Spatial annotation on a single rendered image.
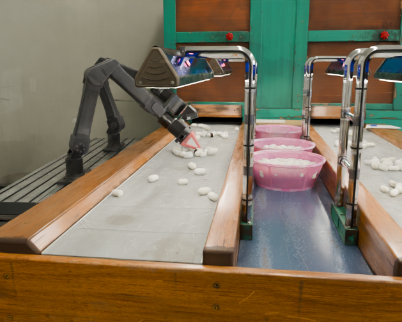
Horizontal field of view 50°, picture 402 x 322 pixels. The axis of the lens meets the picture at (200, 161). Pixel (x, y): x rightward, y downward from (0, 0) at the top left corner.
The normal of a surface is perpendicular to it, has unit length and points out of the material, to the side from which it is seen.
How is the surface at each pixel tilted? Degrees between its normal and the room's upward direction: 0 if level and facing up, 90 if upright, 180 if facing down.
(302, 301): 90
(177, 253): 0
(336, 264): 0
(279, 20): 90
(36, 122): 90
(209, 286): 90
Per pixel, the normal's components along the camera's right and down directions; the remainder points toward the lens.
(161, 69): -0.13, 0.22
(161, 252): 0.00, -0.98
